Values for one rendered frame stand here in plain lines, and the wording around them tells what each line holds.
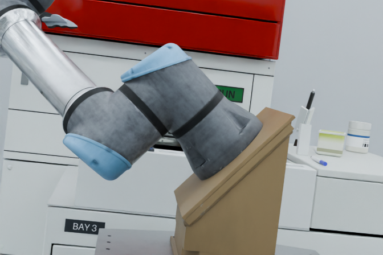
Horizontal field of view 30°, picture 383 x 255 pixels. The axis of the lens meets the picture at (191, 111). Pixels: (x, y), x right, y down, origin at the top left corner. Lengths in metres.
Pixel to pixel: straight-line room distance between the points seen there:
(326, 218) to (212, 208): 0.60
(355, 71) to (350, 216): 2.25
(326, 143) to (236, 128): 0.85
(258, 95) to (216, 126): 1.07
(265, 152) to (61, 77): 0.41
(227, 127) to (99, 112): 0.22
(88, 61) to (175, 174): 0.71
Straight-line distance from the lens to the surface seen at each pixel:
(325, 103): 3.89
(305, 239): 1.72
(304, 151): 1.97
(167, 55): 1.22
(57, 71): 1.33
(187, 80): 1.22
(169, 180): 1.64
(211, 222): 1.17
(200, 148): 1.23
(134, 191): 1.64
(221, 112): 1.23
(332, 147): 2.06
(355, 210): 1.74
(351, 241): 1.76
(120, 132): 1.21
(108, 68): 2.24
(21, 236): 2.33
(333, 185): 1.72
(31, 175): 2.29
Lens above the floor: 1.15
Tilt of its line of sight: 3 degrees down
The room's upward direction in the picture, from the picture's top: 7 degrees clockwise
